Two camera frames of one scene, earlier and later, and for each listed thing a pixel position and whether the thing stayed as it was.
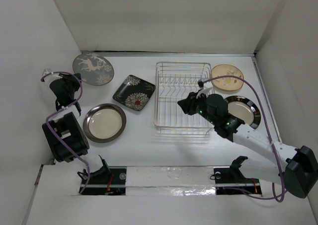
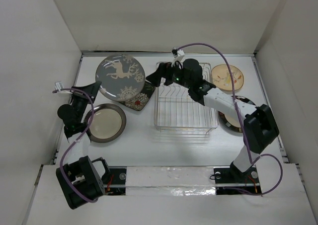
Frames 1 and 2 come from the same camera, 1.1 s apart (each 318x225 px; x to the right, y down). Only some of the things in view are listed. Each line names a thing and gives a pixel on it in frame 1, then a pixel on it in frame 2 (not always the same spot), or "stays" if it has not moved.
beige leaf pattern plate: [227, 83] stays
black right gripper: [188, 105] → [164, 70]
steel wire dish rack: [174, 81] stays
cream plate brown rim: [104, 122] stays
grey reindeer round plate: [94, 68] → [122, 76]
